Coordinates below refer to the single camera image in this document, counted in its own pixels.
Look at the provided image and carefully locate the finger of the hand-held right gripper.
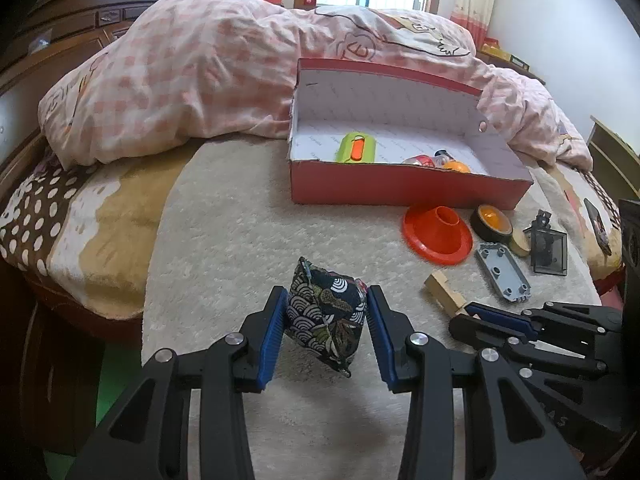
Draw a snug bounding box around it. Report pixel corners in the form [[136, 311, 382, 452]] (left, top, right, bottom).
[[449, 312, 608, 381], [465, 301, 623, 342]]

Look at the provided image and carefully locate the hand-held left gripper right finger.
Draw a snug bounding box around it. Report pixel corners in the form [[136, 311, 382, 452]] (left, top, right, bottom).
[[366, 284, 588, 480]]

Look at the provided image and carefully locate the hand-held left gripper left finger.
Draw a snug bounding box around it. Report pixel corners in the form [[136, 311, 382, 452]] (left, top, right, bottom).
[[65, 285, 291, 480]]

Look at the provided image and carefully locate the grey plastic plate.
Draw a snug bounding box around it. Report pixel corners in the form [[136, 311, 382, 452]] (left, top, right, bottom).
[[474, 242, 532, 303]]

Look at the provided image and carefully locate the wooden block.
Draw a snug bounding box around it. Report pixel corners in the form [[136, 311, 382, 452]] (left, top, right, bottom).
[[424, 270, 471, 318]]

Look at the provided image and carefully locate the patterned fabric pouch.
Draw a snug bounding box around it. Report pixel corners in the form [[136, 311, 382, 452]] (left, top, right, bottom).
[[282, 256, 370, 378]]

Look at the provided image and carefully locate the smoky plastic holder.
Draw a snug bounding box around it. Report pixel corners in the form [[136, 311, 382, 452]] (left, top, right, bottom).
[[529, 210, 569, 277]]

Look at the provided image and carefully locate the black tape roll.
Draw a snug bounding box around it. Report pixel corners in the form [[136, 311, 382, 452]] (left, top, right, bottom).
[[470, 204, 513, 247]]

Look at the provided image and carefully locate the orange plastic funnel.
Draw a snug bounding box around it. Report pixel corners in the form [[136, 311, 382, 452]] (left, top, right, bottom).
[[402, 205, 473, 265]]

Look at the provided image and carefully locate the red cardboard box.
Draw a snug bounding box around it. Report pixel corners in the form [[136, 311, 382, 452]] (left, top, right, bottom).
[[287, 57, 535, 211]]

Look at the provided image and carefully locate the clear plastic bottle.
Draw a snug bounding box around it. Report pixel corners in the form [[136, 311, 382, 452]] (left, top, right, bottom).
[[402, 149, 451, 168]]

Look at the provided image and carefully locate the green plastic case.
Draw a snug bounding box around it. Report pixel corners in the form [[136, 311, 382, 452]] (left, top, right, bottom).
[[336, 132, 378, 165]]

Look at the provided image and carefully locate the round wooden disc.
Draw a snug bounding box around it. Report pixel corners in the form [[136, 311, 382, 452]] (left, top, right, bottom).
[[509, 229, 532, 258]]

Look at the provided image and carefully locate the green floor mat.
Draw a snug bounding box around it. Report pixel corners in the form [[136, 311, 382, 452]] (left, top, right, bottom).
[[42, 345, 146, 480]]

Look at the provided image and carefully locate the dark wooden nightstand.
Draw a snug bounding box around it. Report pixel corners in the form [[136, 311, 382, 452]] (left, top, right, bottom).
[[20, 300, 108, 456]]

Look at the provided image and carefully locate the dark wooden side table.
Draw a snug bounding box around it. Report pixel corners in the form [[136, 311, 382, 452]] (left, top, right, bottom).
[[475, 47, 546, 86]]

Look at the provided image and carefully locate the pink checked quilt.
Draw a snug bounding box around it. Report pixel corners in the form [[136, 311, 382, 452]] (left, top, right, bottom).
[[37, 0, 593, 168]]

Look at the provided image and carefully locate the dark wooden headboard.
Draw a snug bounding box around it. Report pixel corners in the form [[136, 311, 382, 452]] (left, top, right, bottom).
[[0, 0, 176, 171]]

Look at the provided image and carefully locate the light wooden frame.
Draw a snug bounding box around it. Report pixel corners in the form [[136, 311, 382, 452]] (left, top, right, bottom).
[[587, 115, 640, 201]]

